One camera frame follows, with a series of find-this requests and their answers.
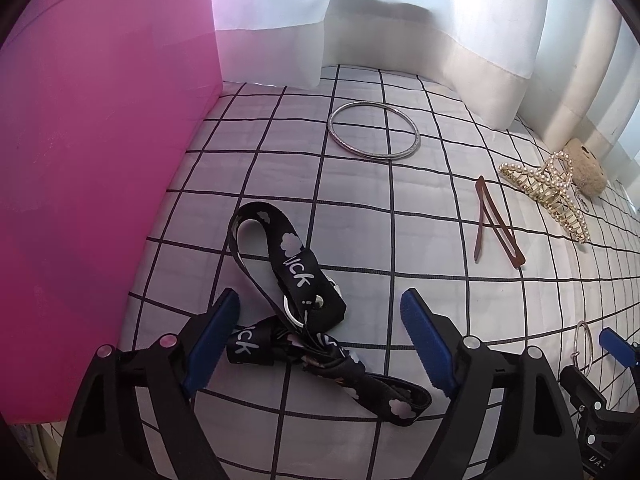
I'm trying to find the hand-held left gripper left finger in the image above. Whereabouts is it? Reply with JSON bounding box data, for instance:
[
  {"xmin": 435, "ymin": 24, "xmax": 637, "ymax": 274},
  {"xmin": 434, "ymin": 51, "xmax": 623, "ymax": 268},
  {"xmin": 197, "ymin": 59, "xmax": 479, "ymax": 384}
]
[{"xmin": 57, "ymin": 287, "xmax": 241, "ymax": 480}]

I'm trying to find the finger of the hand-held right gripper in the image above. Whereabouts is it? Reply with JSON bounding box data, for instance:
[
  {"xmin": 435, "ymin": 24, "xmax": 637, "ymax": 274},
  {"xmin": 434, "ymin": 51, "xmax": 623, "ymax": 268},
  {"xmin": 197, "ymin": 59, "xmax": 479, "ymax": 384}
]
[
  {"xmin": 559, "ymin": 365, "xmax": 608, "ymax": 412},
  {"xmin": 598, "ymin": 327, "xmax": 640, "ymax": 371}
]

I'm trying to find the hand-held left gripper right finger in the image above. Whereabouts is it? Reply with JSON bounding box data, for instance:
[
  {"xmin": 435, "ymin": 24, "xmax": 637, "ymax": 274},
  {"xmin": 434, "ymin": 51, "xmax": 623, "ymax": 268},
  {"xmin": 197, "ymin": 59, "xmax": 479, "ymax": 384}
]
[{"xmin": 400, "ymin": 287, "xmax": 586, "ymax": 480}]

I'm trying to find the silver key ring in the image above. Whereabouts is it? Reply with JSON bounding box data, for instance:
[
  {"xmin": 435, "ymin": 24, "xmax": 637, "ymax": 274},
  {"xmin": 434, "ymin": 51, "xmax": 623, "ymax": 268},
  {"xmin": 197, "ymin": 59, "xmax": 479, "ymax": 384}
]
[{"xmin": 572, "ymin": 321, "xmax": 598, "ymax": 367}]

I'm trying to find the black printed lanyard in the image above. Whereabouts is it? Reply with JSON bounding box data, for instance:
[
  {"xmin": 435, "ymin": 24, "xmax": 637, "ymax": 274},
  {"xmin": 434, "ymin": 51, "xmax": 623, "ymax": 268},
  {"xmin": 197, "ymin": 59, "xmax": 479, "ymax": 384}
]
[{"xmin": 227, "ymin": 201, "xmax": 433, "ymax": 428}]

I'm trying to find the beige plush keychain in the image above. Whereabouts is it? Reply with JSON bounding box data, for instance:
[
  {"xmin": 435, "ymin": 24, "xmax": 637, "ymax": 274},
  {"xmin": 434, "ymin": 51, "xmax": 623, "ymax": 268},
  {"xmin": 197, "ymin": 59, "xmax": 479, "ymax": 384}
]
[{"xmin": 562, "ymin": 137, "xmax": 608, "ymax": 198}]

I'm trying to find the gold pearl claw clip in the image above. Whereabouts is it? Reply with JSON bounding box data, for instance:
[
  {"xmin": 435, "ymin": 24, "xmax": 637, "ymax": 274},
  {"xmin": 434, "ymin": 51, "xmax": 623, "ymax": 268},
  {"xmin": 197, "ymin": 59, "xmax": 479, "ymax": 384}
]
[{"xmin": 498, "ymin": 152, "xmax": 591, "ymax": 245}]

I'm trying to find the pink plastic basin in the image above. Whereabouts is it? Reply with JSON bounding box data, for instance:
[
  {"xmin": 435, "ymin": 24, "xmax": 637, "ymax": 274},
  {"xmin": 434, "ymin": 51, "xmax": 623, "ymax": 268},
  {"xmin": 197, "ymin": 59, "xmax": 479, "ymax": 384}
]
[{"xmin": 0, "ymin": 0, "xmax": 223, "ymax": 423}]

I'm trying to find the silver bangle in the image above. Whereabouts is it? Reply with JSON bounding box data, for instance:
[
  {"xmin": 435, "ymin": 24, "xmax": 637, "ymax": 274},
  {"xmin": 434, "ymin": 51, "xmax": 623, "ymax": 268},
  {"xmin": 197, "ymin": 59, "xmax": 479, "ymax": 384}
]
[{"xmin": 327, "ymin": 101, "xmax": 421, "ymax": 162}]

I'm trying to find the brown snap hair clip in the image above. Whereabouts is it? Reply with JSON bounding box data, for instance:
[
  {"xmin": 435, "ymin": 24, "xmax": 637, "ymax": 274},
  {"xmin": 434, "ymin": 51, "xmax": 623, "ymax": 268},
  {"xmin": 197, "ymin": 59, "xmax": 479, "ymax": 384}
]
[
  {"xmin": 477, "ymin": 176, "xmax": 526, "ymax": 268},
  {"xmin": 474, "ymin": 175, "xmax": 488, "ymax": 263}
]

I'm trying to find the white checked cloth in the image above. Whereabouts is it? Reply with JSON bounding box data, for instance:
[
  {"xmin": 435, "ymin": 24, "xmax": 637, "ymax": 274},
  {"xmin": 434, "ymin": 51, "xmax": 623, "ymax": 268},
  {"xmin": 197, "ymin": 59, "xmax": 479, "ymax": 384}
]
[{"xmin": 30, "ymin": 64, "xmax": 640, "ymax": 480}]

